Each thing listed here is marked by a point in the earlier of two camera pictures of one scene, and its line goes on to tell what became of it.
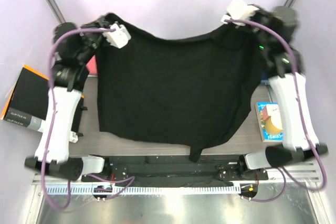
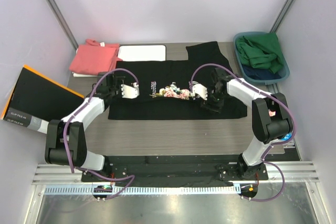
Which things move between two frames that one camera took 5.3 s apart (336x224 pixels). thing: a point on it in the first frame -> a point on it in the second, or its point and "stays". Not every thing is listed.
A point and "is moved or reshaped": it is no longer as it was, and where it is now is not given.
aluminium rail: (293, 172) stays
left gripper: (101, 26) -> (118, 81)
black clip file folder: (27, 103) stays
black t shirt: (194, 91) is moved or reshaped
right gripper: (260, 12) -> (208, 103)
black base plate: (182, 169) stays
